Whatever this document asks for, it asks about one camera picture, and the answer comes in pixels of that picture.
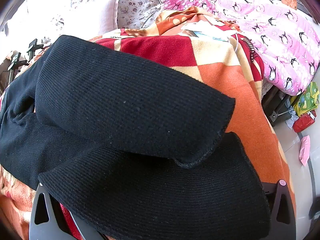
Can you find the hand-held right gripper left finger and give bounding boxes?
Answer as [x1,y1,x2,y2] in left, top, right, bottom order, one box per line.
[29,182,101,240]

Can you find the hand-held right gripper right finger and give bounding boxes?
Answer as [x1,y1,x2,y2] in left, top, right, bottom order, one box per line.
[262,179,298,240]

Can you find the black pants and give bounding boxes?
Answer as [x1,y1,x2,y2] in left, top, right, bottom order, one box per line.
[0,35,272,240]

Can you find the pink packet on floor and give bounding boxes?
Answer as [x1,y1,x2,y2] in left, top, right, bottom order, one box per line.
[299,135,311,167]

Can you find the red packet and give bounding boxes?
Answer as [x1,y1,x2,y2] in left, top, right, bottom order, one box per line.
[292,112,317,133]

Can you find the green patterned bag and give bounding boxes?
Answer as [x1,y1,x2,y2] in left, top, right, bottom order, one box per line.
[294,82,320,117]

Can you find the red orange checkered blanket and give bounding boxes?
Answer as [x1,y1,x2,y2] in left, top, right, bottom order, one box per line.
[0,6,298,240]

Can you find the pink penguin print quilt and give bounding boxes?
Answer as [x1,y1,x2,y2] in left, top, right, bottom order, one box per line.
[150,0,320,97]

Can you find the white paper packet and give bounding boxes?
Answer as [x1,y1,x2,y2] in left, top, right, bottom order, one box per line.
[180,21,229,42]

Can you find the white pillow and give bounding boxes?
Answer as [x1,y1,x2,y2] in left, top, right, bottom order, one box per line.
[25,0,119,39]

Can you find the orange cloth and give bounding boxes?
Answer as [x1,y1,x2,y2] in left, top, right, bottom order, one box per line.
[281,0,298,10]

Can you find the black bed frame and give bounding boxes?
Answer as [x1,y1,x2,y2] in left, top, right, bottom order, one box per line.
[261,86,299,127]

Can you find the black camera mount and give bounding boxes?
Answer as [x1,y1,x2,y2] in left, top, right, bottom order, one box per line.
[7,39,45,72]

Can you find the white cable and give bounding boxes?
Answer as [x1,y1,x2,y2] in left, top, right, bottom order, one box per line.
[233,33,242,53]

